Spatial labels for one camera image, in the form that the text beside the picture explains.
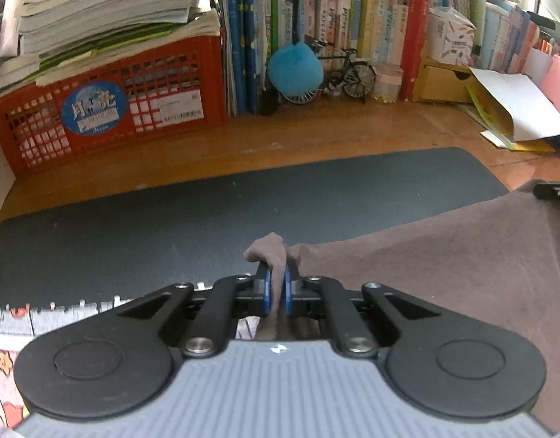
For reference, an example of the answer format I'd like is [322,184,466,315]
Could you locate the black desk mat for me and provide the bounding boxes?
[0,147,505,307]

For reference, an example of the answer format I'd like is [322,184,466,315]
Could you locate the small pink container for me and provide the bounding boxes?
[373,64,403,104]

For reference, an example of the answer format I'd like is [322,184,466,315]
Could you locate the brown t-shirt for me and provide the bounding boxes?
[244,183,560,431]

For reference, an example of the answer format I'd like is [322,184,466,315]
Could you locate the cardboard box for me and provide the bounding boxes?
[412,57,472,104]

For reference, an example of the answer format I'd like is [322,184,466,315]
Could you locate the red plastic crate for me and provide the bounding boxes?
[0,36,227,177]

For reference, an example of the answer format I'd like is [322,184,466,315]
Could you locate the row of books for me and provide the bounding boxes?
[211,0,560,115]

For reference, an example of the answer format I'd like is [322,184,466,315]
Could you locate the stack of papers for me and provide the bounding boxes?
[0,0,220,97]

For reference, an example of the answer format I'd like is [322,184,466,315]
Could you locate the miniature bicycle model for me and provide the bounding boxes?
[281,40,377,106]

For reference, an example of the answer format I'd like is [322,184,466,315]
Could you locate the blue plush ball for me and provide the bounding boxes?
[267,43,323,97]

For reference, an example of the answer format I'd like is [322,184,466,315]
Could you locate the cartoon print mat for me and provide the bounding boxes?
[0,299,148,437]

